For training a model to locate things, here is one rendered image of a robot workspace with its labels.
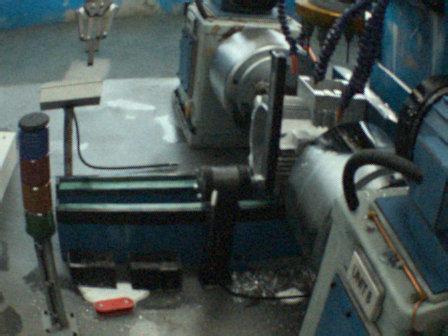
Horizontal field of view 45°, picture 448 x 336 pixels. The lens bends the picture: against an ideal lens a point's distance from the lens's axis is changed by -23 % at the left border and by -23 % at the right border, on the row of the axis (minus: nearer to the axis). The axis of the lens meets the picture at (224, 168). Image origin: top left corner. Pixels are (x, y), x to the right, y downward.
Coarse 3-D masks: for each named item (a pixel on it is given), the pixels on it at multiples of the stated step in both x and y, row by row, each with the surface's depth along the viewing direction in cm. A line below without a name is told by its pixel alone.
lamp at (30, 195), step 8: (48, 184) 86; (24, 192) 85; (32, 192) 84; (40, 192) 85; (48, 192) 87; (24, 200) 86; (32, 200) 85; (40, 200) 85; (48, 200) 87; (24, 208) 87; (32, 208) 86; (40, 208) 86; (48, 208) 87
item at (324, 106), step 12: (300, 84) 127; (312, 84) 129; (324, 84) 129; (336, 84) 130; (300, 96) 128; (312, 96) 121; (324, 96) 120; (336, 96) 120; (312, 108) 121; (324, 108) 121; (336, 108) 121; (348, 108) 122; (360, 108) 123; (312, 120) 122; (324, 120) 122; (348, 120) 123; (360, 120) 123
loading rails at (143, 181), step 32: (64, 192) 126; (96, 192) 127; (128, 192) 129; (160, 192) 131; (192, 192) 132; (256, 192) 135; (64, 224) 118; (96, 224) 119; (128, 224) 121; (160, 224) 122; (192, 224) 124; (256, 224) 127; (288, 224) 128; (64, 256) 121; (192, 256) 127; (256, 256) 130; (288, 256) 132
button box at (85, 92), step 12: (48, 84) 135; (60, 84) 135; (72, 84) 136; (84, 84) 137; (96, 84) 137; (48, 96) 134; (60, 96) 135; (72, 96) 136; (84, 96) 136; (96, 96) 137; (48, 108) 139; (60, 108) 141
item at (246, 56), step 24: (240, 48) 146; (264, 48) 141; (288, 48) 142; (216, 72) 152; (240, 72) 142; (264, 72) 143; (288, 72) 144; (312, 72) 146; (240, 96) 145; (240, 120) 148
